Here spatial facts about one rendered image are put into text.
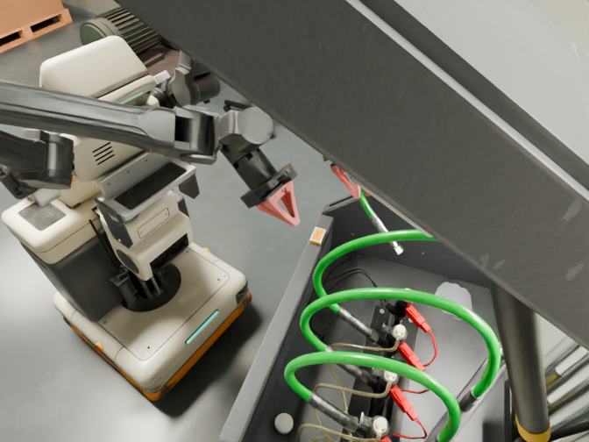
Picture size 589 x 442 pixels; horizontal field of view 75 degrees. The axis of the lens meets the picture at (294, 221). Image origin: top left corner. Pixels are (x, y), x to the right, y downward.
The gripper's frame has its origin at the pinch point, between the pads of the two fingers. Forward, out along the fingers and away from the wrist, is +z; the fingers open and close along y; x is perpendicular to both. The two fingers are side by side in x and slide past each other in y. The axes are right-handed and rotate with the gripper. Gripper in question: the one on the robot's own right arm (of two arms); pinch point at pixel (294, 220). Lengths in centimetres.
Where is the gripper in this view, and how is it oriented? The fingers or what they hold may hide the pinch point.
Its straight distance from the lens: 70.1
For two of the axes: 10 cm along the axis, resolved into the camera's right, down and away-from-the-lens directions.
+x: 5.8, -6.0, 5.6
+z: 5.9, 7.8, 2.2
